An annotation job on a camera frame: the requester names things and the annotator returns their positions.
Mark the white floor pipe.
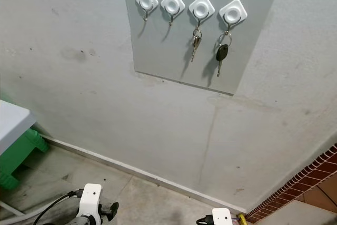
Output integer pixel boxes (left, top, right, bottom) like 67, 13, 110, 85
0, 194, 73, 221

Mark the green plastic stool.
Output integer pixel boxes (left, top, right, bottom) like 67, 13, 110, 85
0, 128, 51, 190

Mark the white table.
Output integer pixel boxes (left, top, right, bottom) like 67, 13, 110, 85
0, 100, 36, 155

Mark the silver key bunch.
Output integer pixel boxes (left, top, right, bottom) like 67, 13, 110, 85
191, 26, 203, 62

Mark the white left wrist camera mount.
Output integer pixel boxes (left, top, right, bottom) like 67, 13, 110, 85
75, 183, 103, 225

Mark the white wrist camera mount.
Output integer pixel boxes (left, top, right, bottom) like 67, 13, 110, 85
212, 208, 233, 225
75, 183, 103, 225

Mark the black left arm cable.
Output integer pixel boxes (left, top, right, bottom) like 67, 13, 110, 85
38, 190, 83, 225

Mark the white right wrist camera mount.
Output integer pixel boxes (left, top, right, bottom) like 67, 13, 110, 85
212, 208, 233, 225

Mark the grey wall board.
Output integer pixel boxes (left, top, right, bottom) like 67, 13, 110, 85
121, 0, 286, 97

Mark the black-headed key on ring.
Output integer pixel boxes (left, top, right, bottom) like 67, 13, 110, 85
215, 31, 233, 77

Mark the red brick wall edge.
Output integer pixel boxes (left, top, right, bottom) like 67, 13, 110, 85
245, 143, 337, 223

